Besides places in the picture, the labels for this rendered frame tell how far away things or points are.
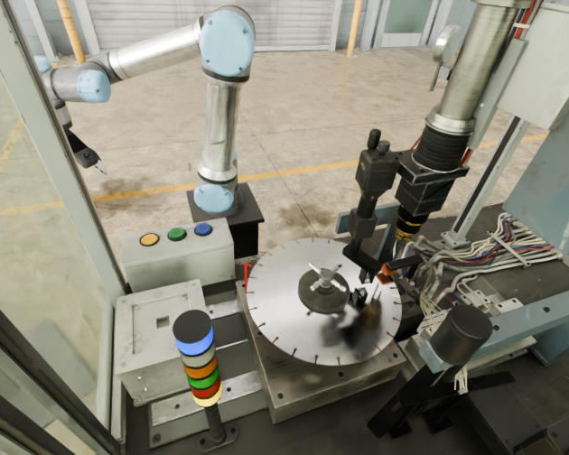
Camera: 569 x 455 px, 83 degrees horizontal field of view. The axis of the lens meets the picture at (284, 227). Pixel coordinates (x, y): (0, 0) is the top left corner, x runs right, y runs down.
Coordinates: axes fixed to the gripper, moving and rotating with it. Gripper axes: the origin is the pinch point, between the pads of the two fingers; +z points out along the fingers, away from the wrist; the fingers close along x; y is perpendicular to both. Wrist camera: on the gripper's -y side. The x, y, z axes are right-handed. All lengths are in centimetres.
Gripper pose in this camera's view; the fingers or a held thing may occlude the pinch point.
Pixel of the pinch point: (87, 186)
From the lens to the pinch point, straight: 117.0
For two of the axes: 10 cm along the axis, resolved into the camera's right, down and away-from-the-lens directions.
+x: -5.1, 5.4, -6.6
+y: -8.6, -3.8, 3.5
